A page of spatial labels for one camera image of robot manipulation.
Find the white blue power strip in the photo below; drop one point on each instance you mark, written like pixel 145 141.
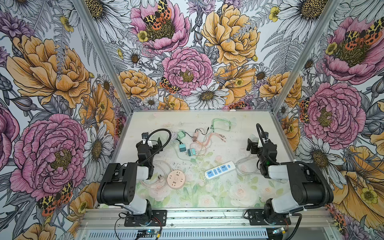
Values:
pixel 220 170

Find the pink charger plug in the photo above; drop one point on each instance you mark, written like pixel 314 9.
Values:
pixel 195 136

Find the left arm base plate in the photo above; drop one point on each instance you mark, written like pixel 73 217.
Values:
pixel 157 218

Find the round pink socket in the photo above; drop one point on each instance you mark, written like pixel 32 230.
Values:
pixel 176 179

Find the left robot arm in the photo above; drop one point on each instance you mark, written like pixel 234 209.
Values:
pixel 118 185

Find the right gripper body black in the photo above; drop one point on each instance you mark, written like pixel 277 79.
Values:
pixel 255 149

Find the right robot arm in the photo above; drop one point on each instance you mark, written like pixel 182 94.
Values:
pixel 309 189

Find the green charger adapter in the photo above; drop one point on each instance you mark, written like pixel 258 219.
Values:
pixel 181 135

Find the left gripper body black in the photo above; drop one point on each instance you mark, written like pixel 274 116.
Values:
pixel 155 150

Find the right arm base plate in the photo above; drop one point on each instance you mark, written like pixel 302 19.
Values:
pixel 259 217

